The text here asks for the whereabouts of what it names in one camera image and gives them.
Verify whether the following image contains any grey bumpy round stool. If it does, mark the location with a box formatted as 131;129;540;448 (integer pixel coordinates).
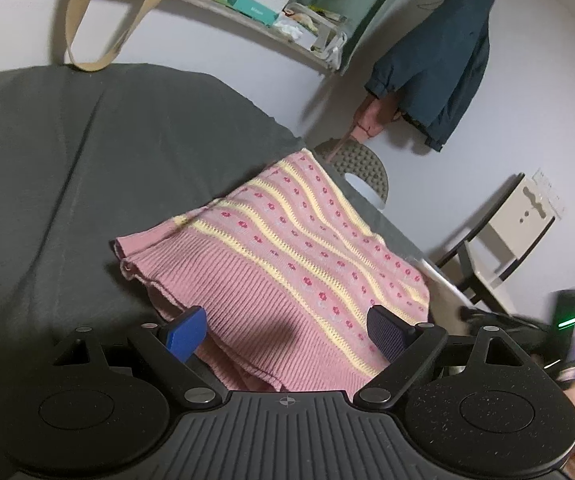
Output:
315;139;389;210

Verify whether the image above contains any pink striped folded sweater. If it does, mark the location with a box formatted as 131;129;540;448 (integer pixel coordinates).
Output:
114;150;429;393

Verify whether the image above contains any pink hanging garment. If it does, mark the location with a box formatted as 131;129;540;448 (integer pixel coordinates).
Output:
350;92;401;143

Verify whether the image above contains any cream and black wooden chair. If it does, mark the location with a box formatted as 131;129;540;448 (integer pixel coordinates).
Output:
436;174;557;314

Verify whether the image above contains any dark grey bed sheet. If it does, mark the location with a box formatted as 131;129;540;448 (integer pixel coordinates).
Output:
0;63;474;480

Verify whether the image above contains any dark teal hanging jacket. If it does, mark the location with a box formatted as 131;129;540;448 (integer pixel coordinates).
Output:
365;0;496;152

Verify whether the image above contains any white wall socket strip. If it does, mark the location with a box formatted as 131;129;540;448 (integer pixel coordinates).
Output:
533;169;566;219

